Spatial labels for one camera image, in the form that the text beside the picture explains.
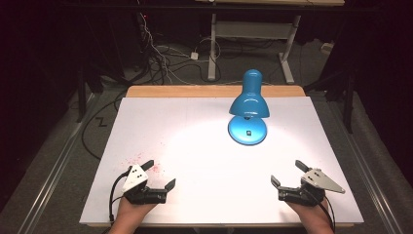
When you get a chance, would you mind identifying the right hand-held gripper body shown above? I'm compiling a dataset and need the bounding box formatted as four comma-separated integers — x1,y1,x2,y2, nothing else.
278,167,347,208

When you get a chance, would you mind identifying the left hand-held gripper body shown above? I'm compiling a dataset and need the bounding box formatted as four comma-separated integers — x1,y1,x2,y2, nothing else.
121,164,169,206

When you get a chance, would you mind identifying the blue desk lamp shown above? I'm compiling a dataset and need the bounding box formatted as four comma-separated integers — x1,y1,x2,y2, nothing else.
227,68,271,146

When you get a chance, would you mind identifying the person's right hand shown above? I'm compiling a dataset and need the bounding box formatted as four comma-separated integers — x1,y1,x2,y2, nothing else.
285,198,330,226

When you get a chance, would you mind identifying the person's left hand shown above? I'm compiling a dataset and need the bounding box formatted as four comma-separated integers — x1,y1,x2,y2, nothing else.
114,195,158,225

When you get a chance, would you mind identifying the white table cover sheet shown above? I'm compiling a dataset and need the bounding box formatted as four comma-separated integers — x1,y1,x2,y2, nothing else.
79,96,365,226

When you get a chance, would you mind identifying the black metal stand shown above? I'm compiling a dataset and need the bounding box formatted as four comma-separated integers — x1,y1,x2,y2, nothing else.
76,68,88,124

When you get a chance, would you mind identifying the small white box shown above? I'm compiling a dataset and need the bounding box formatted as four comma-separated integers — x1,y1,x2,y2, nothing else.
320,42,335,55

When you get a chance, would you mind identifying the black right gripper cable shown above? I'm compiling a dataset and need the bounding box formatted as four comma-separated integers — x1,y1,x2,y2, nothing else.
310,189,337,234

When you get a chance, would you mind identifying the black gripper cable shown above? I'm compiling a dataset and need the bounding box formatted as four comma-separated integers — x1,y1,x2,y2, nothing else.
310,189,337,234
108,170,131,226

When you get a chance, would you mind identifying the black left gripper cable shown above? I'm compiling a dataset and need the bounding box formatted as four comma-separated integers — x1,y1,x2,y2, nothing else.
108,170,131,226

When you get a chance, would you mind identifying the aluminium floor rail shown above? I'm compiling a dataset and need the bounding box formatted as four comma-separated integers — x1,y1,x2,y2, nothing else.
327,97,403,234
18,93,100,234

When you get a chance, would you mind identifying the black floor cable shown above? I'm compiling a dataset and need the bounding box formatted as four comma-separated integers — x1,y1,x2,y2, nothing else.
80,91,129,161

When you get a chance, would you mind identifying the bundle of floor cables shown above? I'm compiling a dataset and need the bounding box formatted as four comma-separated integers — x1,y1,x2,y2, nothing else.
134,3,222,86

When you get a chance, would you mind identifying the white metal desk frame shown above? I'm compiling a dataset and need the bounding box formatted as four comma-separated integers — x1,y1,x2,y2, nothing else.
206,12,302,85

